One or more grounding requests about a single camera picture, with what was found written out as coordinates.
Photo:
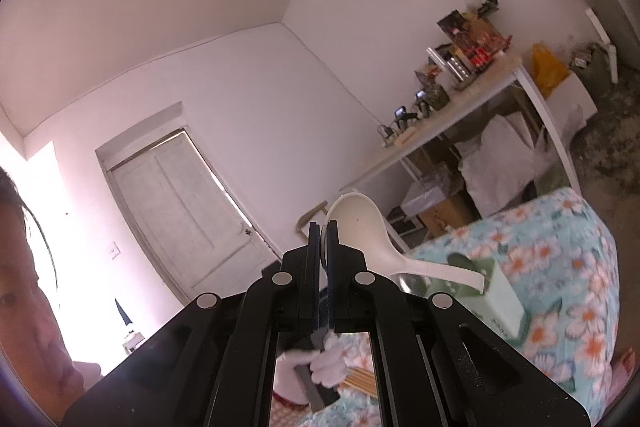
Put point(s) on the metal container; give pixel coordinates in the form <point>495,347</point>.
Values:
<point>456,71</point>

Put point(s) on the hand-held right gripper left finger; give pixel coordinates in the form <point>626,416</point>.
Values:
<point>312,277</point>

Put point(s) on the dark printed box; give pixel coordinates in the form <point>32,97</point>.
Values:
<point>454,23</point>

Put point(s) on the glass jar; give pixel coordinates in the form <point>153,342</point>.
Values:
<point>436,97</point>

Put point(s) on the red drink bottles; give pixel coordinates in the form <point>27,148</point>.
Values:
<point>477,56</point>

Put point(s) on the floral light blue blanket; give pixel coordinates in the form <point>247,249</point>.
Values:
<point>565,267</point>

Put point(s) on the bundle of wooden chopsticks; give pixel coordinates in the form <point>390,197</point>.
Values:
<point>360,383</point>

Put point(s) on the person's face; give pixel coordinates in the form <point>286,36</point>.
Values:
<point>25,317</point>

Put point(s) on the small black camera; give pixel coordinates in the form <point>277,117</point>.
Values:
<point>422,101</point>
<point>405,117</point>

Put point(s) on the white rice paddle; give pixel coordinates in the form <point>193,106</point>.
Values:
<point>357,227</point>

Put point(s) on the white sack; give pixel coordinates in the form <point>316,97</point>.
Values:
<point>500,162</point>

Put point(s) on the yellow plastic bag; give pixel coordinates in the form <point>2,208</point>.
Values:
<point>547,69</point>

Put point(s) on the white wall switch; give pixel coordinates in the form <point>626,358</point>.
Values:
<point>114,251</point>

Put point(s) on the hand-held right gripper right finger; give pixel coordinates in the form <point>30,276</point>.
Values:
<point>336,277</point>

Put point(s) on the teal perforated utensil holder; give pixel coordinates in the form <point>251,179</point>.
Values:
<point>495,302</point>

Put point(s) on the person's left hand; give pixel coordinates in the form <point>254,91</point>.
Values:
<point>327,359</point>

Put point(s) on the cardboard box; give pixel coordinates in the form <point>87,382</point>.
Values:
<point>447,217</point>

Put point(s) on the plastic-wrapped box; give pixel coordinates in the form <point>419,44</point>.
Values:
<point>430,199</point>

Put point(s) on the white-legged table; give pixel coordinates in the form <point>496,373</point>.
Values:
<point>465,107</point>

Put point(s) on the white panel door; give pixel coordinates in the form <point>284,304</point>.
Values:
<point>185,212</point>

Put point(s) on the black power adapter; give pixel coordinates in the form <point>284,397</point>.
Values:
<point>386,133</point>

